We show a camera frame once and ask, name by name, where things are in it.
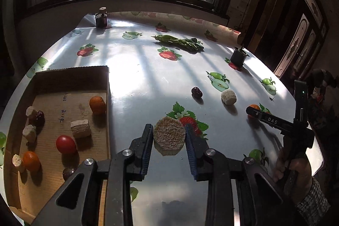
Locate shallow cardboard tray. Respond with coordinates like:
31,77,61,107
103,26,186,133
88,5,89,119
3,66,110,224

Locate dark jar with spool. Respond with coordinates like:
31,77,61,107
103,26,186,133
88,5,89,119
95,6,107,29

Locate bundle of green vegetables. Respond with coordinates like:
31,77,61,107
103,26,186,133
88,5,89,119
152,35,204,53

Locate wooden cabinet doors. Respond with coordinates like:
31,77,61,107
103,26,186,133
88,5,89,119
274,0,329,80

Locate dark red date back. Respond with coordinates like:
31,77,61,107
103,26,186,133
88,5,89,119
191,87,203,99

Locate right human hand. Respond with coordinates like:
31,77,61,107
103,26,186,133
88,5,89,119
273,148,313,205

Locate orange tangerine front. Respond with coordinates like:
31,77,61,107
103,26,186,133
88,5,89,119
22,151,40,172

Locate orange tangerine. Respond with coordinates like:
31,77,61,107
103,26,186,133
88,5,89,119
246,104,261,119
89,96,106,115
22,151,40,172

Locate small black box weight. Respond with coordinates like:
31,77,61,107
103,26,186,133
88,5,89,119
230,47,249,67

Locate fruit-print tablecloth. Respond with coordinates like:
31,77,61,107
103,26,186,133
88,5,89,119
0,11,324,226

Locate red cherry tomato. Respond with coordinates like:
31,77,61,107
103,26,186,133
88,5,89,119
56,135,77,154

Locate patterned sleeve forearm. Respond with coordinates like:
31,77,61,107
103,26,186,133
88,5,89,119
296,177,330,225

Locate beige cylindrical cork block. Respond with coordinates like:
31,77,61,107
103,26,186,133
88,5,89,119
70,119,91,139

